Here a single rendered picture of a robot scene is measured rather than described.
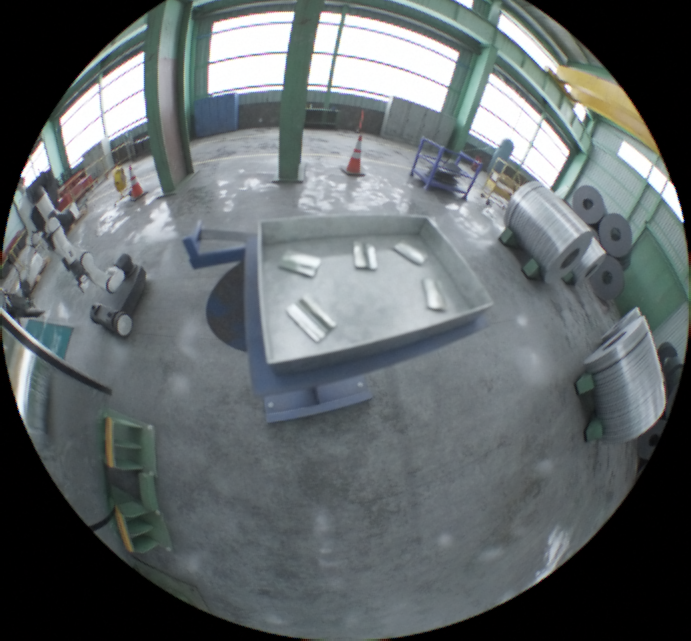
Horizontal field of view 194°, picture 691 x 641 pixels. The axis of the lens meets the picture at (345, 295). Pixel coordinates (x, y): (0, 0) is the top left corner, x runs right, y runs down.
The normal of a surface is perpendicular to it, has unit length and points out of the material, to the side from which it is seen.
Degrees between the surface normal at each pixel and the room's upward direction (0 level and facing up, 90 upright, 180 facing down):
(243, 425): 0
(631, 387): 79
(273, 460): 0
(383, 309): 0
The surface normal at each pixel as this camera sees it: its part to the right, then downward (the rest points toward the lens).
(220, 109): 0.12, 0.81
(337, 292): 0.16, -0.58
